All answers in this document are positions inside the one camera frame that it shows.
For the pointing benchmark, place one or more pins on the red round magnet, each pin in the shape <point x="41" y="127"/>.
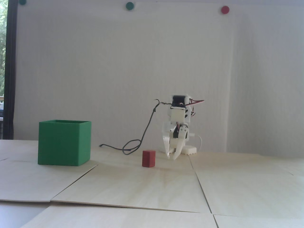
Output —
<point x="225" y="9"/>

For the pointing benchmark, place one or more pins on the green open-top box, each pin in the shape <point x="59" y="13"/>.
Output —
<point x="61" y="144"/>

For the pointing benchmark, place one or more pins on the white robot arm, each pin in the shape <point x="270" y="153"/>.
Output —
<point x="188" y="150"/>

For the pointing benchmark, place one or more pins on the red rectangular block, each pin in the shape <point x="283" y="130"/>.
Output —
<point x="148" y="159"/>

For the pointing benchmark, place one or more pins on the green round magnet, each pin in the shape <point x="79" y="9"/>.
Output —
<point x="130" y="6"/>
<point x="22" y="2"/>

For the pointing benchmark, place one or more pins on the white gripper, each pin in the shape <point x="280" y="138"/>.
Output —
<point x="176" y="134"/>

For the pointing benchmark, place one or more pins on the dark window frame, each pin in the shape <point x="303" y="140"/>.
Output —
<point x="10" y="71"/>

